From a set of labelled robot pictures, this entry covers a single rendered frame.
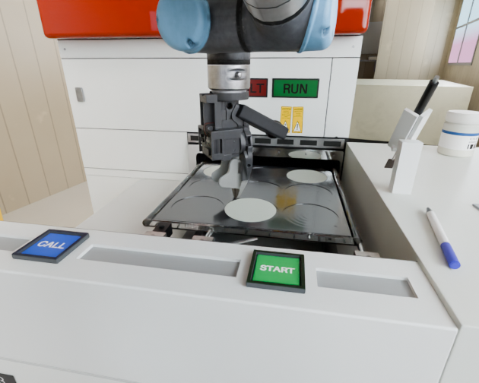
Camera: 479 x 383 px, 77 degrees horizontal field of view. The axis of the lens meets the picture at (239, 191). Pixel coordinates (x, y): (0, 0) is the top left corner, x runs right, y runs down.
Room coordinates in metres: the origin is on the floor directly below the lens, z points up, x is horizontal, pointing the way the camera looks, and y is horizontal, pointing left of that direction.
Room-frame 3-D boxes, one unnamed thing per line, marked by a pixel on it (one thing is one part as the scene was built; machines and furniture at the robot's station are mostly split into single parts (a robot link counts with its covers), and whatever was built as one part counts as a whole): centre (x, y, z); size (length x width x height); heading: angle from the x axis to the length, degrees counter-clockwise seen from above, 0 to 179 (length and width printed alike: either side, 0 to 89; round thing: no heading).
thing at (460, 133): (0.68, -0.50, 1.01); 0.07 x 0.07 x 0.10
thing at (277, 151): (0.83, -0.06, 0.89); 0.44 x 0.02 x 0.10; 80
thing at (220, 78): (0.56, 0.02, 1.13); 0.08 x 0.08 x 0.05
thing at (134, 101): (0.87, 0.11, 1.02); 0.81 x 0.03 x 0.40; 80
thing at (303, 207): (0.62, -0.04, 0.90); 0.34 x 0.34 x 0.01; 80
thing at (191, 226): (0.44, -0.01, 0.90); 0.38 x 0.01 x 0.01; 80
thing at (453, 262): (0.32, -0.24, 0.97); 0.14 x 0.01 x 0.01; 160
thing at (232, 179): (0.55, 0.02, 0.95); 0.06 x 0.03 x 0.09; 116
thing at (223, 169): (0.58, 0.03, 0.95); 0.06 x 0.03 x 0.09; 116
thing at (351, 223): (0.59, -0.22, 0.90); 0.37 x 0.01 x 0.01; 170
